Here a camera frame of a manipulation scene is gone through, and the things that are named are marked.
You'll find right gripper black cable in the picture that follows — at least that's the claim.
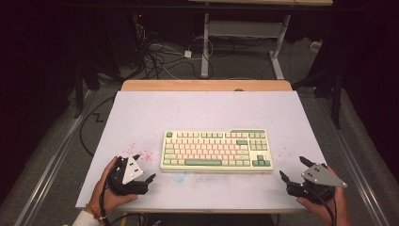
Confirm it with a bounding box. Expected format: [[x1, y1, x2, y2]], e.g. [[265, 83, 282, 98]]
[[309, 187, 339, 226]]

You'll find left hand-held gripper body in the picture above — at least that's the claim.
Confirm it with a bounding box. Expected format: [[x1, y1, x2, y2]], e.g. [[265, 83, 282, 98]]
[[107, 155, 149, 196]]

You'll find white power strip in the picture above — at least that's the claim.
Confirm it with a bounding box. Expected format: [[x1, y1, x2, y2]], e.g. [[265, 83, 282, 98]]
[[310, 40, 324, 54]]

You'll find person's right hand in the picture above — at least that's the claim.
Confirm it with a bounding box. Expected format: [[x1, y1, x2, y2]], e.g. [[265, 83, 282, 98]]
[[295, 165, 350, 226]]

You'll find cream and green keyboard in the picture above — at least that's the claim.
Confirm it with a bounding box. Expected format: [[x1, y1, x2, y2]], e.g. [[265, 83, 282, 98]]
[[160, 128, 275, 174]]

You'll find white board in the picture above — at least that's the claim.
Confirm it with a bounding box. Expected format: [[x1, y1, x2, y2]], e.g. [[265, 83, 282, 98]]
[[74, 90, 346, 215]]

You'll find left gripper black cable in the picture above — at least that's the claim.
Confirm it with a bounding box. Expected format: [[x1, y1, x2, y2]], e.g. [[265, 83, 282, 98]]
[[99, 183, 147, 226]]

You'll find white metal desk frame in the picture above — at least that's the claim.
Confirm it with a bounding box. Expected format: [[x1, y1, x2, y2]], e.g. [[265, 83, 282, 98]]
[[199, 12, 292, 81]]

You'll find black metal stand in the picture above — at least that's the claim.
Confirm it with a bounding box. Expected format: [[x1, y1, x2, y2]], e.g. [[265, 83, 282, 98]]
[[72, 59, 102, 120], [292, 60, 345, 130]]

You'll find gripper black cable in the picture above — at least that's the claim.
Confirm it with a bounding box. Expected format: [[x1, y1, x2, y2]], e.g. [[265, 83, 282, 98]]
[[309, 187, 339, 226], [99, 183, 147, 226]]

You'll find tangle of floor cables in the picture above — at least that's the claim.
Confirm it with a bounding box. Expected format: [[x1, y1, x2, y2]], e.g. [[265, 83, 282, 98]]
[[133, 18, 215, 80]]

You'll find black floor cable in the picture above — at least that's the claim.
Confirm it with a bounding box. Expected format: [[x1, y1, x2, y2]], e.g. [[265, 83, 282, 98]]
[[78, 95, 116, 158]]

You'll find red bracelet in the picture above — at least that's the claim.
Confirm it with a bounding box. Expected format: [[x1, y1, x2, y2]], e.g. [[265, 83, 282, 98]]
[[84, 202, 107, 222]]

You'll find person's left hand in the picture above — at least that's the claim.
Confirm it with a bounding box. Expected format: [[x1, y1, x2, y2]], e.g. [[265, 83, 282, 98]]
[[89, 155, 139, 218]]

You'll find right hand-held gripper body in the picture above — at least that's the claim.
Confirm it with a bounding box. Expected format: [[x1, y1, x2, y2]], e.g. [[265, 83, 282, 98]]
[[286, 162, 348, 202]]

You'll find aluminium floor rail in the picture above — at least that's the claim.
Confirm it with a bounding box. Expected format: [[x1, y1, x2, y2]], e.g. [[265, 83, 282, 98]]
[[12, 89, 97, 226], [318, 95, 391, 226]]

